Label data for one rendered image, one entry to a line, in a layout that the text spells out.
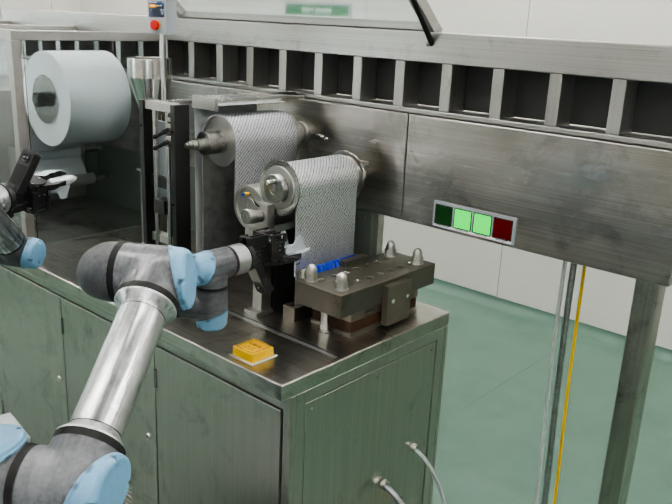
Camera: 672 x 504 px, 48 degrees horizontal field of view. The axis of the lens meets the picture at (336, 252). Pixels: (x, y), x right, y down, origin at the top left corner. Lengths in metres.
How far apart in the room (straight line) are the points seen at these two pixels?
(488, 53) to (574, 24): 2.49
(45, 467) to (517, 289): 3.83
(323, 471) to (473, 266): 3.10
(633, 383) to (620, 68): 0.80
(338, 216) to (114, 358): 0.95
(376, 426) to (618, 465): 0.65
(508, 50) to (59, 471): 1.36
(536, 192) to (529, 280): 2.80
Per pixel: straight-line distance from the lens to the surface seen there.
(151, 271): 1.40
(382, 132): 2.16
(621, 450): 2.20
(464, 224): 2.03
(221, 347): 1.88
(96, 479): 1.20
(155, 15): 2.37
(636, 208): 1.82
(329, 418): 1.88
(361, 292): 1.91
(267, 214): 1.99
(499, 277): 4.80
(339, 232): 2.10
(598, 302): 4.54
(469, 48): 2.00
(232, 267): 1.80
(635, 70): 1.81
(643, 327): 2.06
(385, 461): 2.16
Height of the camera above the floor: 1.68
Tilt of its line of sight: 17 degrees down
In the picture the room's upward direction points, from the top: 3 degrees clockwise
